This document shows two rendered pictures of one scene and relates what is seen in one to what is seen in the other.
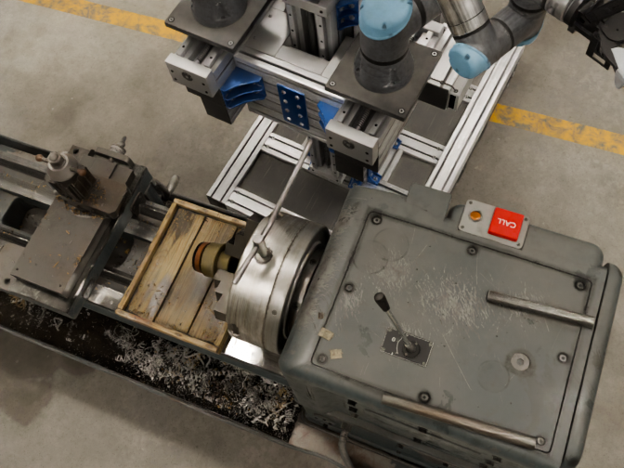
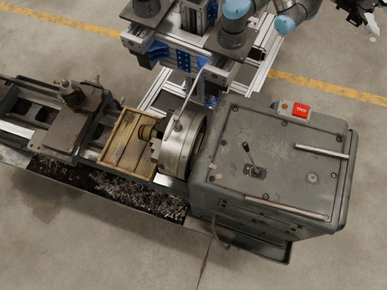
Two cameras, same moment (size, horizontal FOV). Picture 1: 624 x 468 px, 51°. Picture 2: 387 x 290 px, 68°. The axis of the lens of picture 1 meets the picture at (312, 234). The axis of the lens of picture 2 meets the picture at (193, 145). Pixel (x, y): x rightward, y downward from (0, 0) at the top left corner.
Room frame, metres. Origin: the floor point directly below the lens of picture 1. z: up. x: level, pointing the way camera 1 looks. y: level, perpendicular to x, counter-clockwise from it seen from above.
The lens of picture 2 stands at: (0.02, 0.14, 2.30)
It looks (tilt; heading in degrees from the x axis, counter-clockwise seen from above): 67 degrees down; 350
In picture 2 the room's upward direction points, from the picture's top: 3 degrees counter-clockwise
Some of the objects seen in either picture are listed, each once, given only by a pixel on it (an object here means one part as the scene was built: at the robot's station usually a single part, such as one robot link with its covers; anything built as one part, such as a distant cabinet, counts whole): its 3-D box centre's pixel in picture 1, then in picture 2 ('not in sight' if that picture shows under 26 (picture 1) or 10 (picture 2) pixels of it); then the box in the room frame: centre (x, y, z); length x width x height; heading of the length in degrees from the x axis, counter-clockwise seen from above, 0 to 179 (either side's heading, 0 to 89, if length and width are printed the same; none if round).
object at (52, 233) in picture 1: (77, 217); (75, 115); (0.90, 0.62, 0.95); 0.43 x 0.17 x 0.05; 148
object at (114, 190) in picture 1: (91, 194); (82, 102); (0.93, 0.56, 0.99); 0.20 x 0.10 x 0.05; 58
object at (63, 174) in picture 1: (60, 164); (67, 86); (0.95, 0.59, 1.13); 0.08 x 0.08 x 0.03
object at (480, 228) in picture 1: (492, 227); (292, 113); (0.51, -0.37, 1.23); 0.13 x 0.08 x 0.05; 58
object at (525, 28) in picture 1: (519, 19); (308, 5); (0.85, -0.49, 1.46); 0.11 x 0.08 x 0.11; 120
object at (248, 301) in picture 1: (273, 279); (179, 142); (0.55, 0.11, 1.08); 0.32 x 0.09 x 0.32; 148
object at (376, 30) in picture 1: (387, 20); (236, 10); (1.03, -0.27, 1.33); 0.13 x 0.12 x 0.14; 120
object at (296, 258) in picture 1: (298, 288); (192, 146); (0.52, 0.06, 1.08); 0.31 x 0.03 x 0.31; 148
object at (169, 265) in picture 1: (196, 273); (137, 142); (0.69, 0.33, 0.89); 0.36 x 0.30 x 0.04; 148
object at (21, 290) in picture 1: (69, 225); (70, 119); (0.91, 0.67, 0.90); 0.47 x 0.30 x 0.06; 148
